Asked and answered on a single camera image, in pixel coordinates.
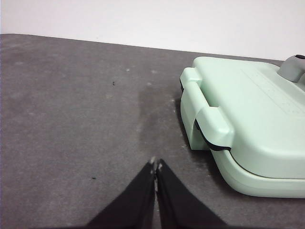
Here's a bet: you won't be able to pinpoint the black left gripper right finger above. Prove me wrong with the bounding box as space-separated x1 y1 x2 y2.
156 158 229 229

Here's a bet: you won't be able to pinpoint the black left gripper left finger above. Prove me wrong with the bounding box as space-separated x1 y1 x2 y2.
84 156 157 229

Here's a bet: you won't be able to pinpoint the mint green breakfast machine base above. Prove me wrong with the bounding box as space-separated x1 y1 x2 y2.
180 90 305 199

